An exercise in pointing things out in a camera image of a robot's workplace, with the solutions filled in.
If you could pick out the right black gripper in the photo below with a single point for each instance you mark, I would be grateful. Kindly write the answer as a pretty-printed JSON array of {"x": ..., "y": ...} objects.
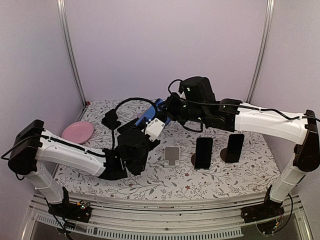
[{"x": 168, "y": 106}]

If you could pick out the blue phone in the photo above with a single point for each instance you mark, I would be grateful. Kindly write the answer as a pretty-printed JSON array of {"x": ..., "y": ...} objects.
[{"x": 150, "y": 114}]

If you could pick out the teal phone dark screen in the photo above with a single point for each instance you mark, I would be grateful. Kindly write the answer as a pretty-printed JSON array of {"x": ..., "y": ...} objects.
[{"x": 203, "y": 153}]

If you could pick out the white silver stand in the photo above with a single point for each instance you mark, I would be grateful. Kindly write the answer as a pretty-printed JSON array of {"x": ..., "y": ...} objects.
[{"x": 171, "y": 157}]

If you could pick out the dark round base stand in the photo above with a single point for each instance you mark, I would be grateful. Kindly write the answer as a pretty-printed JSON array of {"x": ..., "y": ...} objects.
[{"x": 193, "y": 159}]

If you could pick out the black phone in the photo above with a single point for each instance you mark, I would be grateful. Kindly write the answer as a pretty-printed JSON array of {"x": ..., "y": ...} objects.
[{"x": 234, "y": 148}]

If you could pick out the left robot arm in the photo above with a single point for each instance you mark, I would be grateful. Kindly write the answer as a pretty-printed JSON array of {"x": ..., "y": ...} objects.
[{"x": 35, "y": 145}]

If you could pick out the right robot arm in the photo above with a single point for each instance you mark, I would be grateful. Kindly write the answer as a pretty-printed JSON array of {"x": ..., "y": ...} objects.
[{"x": 195, "y": 101}]

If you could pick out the wooden round base stand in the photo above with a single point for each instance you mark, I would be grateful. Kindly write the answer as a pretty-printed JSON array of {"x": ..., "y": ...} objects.
[{"x": 223, "y": 154}]

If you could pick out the black folding phone stand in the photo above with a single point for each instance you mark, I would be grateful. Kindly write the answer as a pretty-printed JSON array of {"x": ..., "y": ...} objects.
[{"x": 110, "y": 120}]

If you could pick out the floral table mat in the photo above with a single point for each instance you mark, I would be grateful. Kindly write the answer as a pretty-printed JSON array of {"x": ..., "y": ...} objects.
[{"x": 254, "y": 173}]

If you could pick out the pink round dish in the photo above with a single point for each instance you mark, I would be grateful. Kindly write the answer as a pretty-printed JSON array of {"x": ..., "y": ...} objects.
[{"x": 78, "y": 132}]

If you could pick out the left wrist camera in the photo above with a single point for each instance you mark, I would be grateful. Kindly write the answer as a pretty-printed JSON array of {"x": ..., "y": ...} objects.
[{"x": 154, "y": 129}]

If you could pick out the right aluminium frame post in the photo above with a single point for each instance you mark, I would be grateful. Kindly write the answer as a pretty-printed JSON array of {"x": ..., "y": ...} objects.
[{"x": 268, "y": 18}]

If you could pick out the aluminium frame post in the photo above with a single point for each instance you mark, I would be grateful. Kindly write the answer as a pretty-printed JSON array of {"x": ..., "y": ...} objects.
[
  {"x": 62, "y": 13},
  {"x": 268, "y": 18}
]

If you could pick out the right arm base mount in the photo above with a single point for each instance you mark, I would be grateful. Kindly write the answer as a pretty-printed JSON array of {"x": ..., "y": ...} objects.
[{"x": 267, "y": 209}]

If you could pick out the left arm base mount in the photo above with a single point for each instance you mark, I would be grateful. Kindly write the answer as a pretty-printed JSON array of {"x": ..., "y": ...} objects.
[{"x": 80, "y": 211}]

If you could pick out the left aluminium frame post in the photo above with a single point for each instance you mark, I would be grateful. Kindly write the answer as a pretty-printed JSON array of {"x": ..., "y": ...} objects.
[{"x": 62, "y": 13}]

